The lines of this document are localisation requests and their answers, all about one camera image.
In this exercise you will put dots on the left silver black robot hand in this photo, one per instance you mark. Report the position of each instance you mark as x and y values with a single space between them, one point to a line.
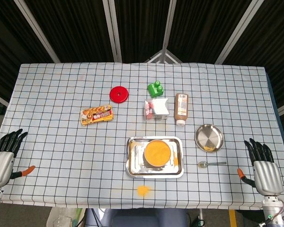
1 165

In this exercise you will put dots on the round steel plate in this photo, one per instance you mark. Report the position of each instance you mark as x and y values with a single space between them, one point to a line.
209 137

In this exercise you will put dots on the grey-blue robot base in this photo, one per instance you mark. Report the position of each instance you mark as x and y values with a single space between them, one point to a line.
137 218

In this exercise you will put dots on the white bowl of orange powder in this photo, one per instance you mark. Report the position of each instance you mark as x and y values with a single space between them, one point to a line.
157 152

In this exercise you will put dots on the orange powder pile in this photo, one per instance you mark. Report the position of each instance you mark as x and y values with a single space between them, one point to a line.
143 190

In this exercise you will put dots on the red round lid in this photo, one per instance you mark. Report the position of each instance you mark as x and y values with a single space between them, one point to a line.
119 95

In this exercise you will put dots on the green toy block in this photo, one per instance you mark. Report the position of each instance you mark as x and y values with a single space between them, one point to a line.
153 91

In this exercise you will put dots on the checked blue tablecloth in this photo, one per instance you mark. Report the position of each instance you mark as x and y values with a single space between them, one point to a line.
61 146

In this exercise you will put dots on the brown sauce bottle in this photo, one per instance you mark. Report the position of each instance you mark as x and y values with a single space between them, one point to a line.
181 108

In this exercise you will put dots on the clear box with red packets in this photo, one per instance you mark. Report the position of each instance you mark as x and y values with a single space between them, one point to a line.
159 108

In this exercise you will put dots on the metal spoon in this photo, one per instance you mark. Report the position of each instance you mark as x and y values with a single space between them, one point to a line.
202 164

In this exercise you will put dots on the yellow snack package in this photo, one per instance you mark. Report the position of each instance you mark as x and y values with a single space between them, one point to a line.
97 115

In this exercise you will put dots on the clear plastic bag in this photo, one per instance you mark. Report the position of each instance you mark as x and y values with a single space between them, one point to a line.
61 217

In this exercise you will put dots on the white triangular frame foot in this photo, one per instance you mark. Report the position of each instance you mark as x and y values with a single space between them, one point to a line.
163 56

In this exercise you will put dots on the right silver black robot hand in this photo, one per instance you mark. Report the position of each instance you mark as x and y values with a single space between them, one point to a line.
267 176

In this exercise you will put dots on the rectangular steel tray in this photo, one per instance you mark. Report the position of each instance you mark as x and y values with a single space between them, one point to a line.
135 170

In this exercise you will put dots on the white partition post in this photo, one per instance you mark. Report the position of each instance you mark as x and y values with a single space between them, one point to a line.
236 33
113 33
167 28
38 33

